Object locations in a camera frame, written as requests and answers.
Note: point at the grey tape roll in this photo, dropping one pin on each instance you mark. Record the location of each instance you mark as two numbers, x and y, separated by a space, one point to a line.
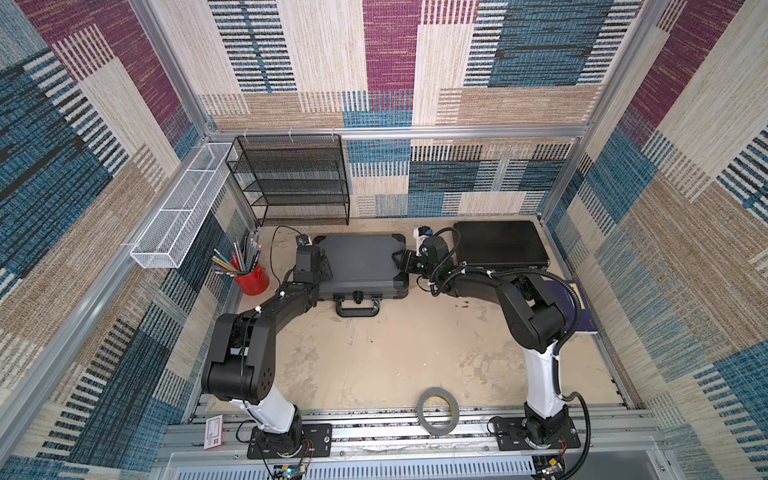
437 412

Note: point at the black aluminium poker case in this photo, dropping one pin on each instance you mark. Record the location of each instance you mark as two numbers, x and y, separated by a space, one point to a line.
500 245

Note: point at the grey plastic poker case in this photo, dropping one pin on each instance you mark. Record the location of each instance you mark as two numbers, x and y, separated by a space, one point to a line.
365 271

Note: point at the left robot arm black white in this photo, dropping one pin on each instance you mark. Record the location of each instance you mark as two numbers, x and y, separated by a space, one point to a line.
240 366

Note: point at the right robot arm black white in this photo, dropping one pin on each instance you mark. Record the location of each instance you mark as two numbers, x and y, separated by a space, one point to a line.
541 310

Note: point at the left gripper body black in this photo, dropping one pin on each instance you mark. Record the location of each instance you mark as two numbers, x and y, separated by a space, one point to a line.
327 274

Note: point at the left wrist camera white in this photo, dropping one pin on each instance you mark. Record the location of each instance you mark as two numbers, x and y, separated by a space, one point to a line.
303 240

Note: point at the white wire mesh basket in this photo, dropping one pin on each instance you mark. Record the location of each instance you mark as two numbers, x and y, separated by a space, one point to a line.
169 236

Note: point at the red white label card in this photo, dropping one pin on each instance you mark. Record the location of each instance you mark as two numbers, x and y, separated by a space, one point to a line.
213 432

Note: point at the bundle of coloured pencils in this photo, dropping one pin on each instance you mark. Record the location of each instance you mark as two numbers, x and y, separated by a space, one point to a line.
244 258

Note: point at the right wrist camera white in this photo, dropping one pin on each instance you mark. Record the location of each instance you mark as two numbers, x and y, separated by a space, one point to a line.
420 235

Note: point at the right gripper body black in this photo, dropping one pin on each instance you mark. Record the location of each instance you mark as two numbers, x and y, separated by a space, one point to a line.
414 261

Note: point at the red pencil cup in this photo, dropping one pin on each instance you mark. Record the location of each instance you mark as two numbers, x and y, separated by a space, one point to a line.
254 283

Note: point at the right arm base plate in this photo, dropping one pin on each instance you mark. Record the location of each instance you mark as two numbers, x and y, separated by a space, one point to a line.
511 435

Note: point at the black wire mesh shelf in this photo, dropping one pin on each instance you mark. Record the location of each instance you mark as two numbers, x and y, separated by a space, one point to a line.
292 179

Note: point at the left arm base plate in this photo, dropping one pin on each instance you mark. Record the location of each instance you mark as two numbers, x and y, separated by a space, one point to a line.
313 440

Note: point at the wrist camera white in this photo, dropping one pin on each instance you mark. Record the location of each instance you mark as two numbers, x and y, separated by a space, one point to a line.
303 240
420 235

